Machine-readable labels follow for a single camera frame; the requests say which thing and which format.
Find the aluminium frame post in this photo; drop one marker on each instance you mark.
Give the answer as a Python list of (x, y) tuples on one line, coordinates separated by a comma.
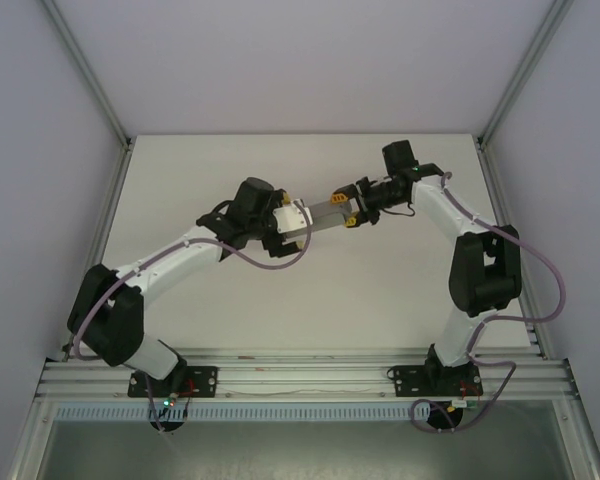
[(522, 75), (89, 75)]

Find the aluminium lower frame bar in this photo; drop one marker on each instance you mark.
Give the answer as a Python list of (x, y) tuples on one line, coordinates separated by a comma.
[(27, 445), (587, 445)]

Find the grey cardboard box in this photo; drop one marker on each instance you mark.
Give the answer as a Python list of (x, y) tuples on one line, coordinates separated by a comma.
[(327, 216)]

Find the aluminium table side rail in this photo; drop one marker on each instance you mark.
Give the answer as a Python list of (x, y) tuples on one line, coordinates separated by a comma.
[(496, 200), (109, 210)]

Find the small circuit board green LED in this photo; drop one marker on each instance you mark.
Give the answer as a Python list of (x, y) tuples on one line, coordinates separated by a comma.
[(466, 403), (169, 400)]

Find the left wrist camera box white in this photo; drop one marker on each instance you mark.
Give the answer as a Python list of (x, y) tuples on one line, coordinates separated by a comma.
[(292, 220)]

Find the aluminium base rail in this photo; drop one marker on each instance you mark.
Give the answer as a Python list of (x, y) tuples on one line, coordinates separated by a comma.
[(305, 372)]

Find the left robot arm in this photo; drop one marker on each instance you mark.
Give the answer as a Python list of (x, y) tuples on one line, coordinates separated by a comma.
[(120, 320)]

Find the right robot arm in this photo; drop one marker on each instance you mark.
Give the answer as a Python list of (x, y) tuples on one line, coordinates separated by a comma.
[(485, 270)]

